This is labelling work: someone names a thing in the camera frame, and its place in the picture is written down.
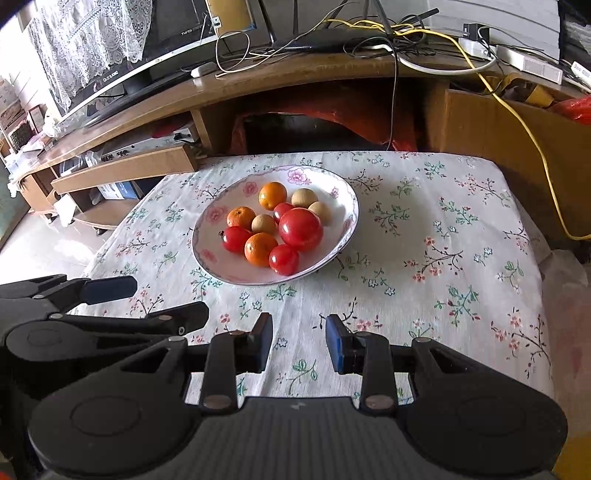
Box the wooden television cabinet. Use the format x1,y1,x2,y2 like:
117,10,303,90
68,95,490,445
7,46,591,241

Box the rough orange mandarin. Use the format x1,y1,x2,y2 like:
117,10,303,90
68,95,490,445
244,232,279,267

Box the smooth orange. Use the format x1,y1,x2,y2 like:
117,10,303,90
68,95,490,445
258,181,288,210

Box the floral tablecloth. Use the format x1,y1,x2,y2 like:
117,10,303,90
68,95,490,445
81,151,555,402

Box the thin black cable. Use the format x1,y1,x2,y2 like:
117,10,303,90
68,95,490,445
385,48,398,151

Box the black television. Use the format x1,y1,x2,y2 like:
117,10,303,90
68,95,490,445
60,0,257,127

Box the black metal shelf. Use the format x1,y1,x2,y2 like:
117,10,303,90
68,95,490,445
556,0,591,65

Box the white floral plate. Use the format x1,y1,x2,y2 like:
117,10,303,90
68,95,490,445
192,165,360,287

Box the clear plastic container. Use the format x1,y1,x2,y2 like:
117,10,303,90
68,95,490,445
58,154,100,176

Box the blue and white box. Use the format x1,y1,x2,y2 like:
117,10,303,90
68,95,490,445
97,181,139,200

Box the silver media player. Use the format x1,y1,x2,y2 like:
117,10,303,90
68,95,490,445
99,138,195,162

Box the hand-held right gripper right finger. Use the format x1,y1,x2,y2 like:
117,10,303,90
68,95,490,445
325,314,478,413

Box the orange mandarin with stem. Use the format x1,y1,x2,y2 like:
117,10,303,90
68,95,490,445
226,206,256,230

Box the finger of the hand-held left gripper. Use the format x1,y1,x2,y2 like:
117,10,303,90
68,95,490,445
0,274,138,317
48,301,209,337

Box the medium brown longan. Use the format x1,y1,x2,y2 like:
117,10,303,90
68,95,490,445
308,201,333,227

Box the large red tomato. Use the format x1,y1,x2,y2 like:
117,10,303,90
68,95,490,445
278,208,324,253

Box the tan board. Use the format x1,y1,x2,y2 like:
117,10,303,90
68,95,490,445
208,0,256,33

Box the white box device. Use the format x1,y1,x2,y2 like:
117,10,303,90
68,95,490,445
496,45,564,85

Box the white lace cover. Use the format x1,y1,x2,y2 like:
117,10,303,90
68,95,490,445
28,0,153,112

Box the white foam boards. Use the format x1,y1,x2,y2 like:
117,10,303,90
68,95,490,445
427,0,561,61

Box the white power strip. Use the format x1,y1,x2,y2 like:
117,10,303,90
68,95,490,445
458,36,497,58

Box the black router with antennas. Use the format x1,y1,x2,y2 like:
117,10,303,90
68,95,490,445
259,0,439,51

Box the red plastic bag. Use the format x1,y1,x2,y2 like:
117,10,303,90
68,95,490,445
551,95,591,127

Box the yellow cable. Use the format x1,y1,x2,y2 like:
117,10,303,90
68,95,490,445
321,18,591,241

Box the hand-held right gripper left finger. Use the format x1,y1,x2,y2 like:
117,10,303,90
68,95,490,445
117,311,274,413

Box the brown paper packet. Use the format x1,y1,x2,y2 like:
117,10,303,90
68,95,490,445
501,74,555,108

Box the white paper sheet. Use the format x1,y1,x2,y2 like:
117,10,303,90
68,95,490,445
58,194,77,227

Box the small red tomato with calyx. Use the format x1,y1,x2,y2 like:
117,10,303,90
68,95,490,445
220,226,252,254

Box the thin white cable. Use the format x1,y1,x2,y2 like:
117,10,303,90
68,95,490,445
215,34,259,77

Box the thick white cable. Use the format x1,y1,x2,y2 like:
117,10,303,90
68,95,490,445
397,44,497,75

